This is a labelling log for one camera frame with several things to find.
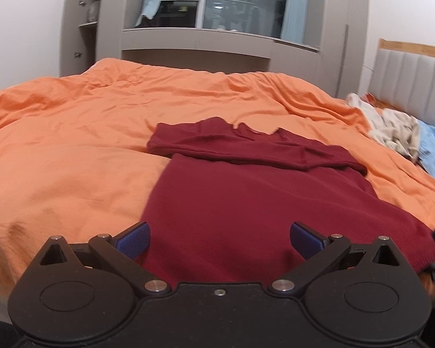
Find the light blue garment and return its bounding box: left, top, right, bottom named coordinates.
left=418, top=120, right=435, bottom=179

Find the grey built-in cabinet unit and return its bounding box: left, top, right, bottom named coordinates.
left=59, top=0, right=369, bottom=97

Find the light blue curtain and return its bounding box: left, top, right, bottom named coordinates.
left=280, top=0, right=308, bottom=44

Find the beige crumpled garment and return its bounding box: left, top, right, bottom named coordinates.
left=346, top=93, right=421, bottom=164

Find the grey padded headboard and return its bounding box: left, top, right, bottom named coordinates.
left=368, top=39, right=435, bottom=126

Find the orange duvet cover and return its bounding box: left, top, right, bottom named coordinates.
left=0, top=58, right=435, bottom=302

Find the dark red sweater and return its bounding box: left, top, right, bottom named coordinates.
left=142, top=118, right=435, bottom=284

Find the dark window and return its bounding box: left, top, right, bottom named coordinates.
left=135, top=0, right=286, bottom=38

